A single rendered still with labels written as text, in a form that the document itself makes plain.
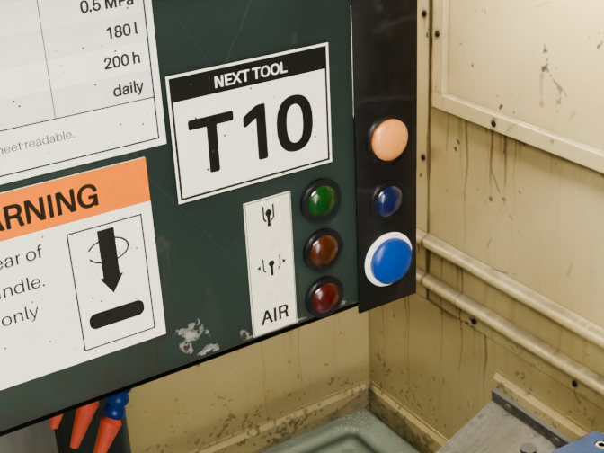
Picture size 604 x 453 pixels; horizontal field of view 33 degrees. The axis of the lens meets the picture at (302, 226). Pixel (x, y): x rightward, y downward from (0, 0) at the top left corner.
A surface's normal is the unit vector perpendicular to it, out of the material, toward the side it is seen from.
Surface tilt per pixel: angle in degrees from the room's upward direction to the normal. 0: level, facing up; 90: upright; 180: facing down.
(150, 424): 90
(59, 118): 90
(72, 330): 90
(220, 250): 90
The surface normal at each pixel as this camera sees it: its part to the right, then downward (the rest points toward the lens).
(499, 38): -0.84, 0.26
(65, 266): 0.54, 0.34
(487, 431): -0.39, -0.72
